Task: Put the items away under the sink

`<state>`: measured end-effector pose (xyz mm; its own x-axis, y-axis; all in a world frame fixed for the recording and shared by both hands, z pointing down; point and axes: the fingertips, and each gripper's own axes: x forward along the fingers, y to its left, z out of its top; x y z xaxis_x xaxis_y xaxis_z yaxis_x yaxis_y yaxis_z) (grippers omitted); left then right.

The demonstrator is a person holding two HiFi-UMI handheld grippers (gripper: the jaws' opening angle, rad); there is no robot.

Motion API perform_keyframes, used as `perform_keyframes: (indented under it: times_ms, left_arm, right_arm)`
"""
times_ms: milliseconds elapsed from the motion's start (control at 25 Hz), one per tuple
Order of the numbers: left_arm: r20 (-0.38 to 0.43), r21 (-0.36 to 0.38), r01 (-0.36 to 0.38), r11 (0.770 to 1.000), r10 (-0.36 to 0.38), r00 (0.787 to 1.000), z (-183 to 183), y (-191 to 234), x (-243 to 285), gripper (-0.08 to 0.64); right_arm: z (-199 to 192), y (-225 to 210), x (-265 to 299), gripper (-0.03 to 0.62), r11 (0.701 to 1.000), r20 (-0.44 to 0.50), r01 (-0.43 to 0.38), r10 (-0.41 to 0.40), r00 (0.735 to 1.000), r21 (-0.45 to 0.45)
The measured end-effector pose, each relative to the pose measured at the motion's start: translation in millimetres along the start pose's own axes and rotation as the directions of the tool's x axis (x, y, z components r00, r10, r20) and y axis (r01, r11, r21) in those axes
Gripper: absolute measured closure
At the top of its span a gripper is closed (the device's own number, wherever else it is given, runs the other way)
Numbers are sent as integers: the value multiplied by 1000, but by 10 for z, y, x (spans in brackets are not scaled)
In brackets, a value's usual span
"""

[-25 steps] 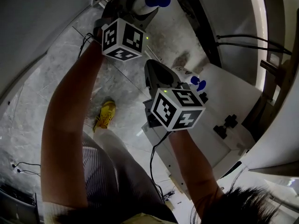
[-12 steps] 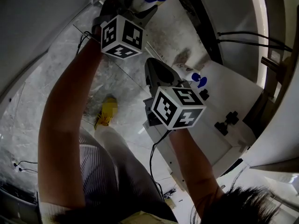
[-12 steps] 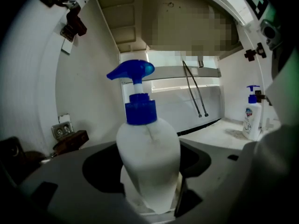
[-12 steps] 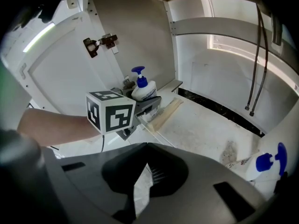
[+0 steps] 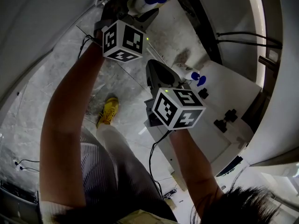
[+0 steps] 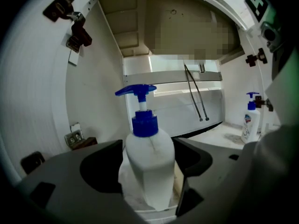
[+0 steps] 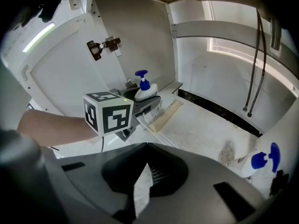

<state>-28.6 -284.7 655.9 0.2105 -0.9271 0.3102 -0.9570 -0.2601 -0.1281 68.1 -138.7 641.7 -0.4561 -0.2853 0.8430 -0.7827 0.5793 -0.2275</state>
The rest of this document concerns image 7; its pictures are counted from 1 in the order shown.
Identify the metal drain pipe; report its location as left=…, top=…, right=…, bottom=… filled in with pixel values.
left=270, top=15, right=282, bottom=51

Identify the braided metal hose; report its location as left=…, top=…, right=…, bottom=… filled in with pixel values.
left=242, top=8, right=261, bottom=112
left=247, top=15, right=267, bottom=118

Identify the white sink cabinet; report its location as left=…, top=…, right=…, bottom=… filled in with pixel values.
left=0, top=0, right=299, bottom=200

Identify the person's left forearm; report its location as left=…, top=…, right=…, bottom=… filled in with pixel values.
left=17, top=108, right=101, bottom=147

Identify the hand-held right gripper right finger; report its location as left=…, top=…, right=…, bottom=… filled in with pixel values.
left=137, top=142, right=266, bottom=224

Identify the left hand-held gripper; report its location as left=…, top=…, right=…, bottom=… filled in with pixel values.
left=83, top=88, right=162, bottom=142

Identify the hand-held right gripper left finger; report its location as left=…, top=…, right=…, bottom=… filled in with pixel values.
left=58, top=142, right=150, bottom=224

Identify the wooden slat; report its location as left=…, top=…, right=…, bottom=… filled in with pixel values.
left=149, top=100, right=184, bottom=134

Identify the white cabinet door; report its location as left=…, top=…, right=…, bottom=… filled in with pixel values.
left=4, top=15, right=122, bottom=119

